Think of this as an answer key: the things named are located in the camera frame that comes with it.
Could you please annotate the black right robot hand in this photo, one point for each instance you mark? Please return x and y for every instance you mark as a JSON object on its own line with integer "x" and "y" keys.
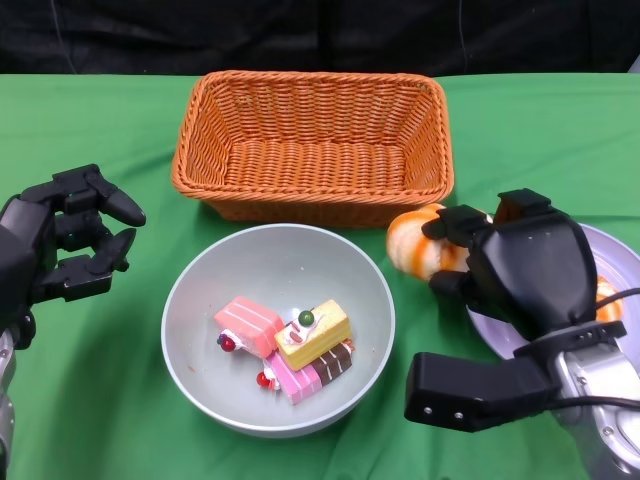
{"x": 535, "y": 270}

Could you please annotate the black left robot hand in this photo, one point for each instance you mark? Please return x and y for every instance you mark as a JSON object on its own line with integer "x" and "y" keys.
{"x": 20, "y": 250}

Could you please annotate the long striped bread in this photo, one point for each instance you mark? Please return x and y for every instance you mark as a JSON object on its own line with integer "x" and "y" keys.
{"x": 415, "y": 245}

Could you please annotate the pale grey-green bowl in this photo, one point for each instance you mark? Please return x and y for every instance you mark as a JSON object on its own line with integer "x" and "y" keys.
{"x": 260, "y": 270}

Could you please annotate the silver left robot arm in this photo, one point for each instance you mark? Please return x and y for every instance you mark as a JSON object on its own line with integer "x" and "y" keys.
{"x": 7, "y": 390}

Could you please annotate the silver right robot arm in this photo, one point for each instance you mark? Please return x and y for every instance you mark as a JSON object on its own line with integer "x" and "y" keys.
{"x": 600, "y": 375}

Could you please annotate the lavender round plate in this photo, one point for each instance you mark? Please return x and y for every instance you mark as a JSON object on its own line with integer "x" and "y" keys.
{"x": 615, "y": 260}

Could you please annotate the chocolate brown cake slice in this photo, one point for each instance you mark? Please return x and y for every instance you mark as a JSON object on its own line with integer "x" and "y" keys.
{"x": 335, "y": 365}

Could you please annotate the yellow cake slice green ball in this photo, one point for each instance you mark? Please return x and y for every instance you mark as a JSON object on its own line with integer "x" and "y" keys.
{"x": 320, "y": 335}

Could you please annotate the salmon pink cake slice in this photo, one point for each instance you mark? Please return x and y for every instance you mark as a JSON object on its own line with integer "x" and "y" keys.
{"x": 250, "y": 322}

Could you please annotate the orange wicker basket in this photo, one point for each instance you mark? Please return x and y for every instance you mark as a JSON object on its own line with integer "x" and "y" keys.
{"x": 310, "y": 160}

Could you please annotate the magenta pink cake slice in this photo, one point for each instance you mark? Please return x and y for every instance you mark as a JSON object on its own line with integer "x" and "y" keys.
{"x": 297, "y": 382}

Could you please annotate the green tablecloth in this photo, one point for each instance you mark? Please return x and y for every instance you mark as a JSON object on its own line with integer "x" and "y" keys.
{"x": 100, "y": 375}

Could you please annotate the black backdrop cloth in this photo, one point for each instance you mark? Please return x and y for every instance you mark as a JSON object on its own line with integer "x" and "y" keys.
{"x": 300, "y": 35}

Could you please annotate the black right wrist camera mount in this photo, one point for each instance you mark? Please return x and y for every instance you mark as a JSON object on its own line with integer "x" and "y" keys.
{"x": 465, "y": 390}

